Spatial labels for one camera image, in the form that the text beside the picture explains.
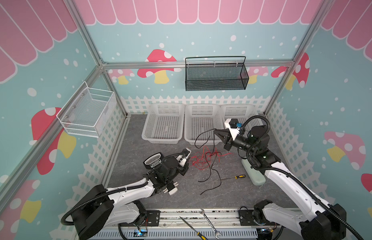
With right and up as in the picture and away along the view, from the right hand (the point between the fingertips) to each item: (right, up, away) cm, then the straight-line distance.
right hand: (215, 131), depth 69 cm
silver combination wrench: (+1, -49, +2) cm, 49 cm away
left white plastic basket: (-33, +5, +47) cm, 57 cm away
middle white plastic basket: (-4, +7, +47) cm, 48 cm away
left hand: (-13, -16, +14) cm, 25 cm away
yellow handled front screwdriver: (-6, -49, -1) cm, 50 cm away
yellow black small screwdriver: (+16, -27, +18) cm, 36 cm away
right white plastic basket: (+28, +14, +47) cm, 57 cm away
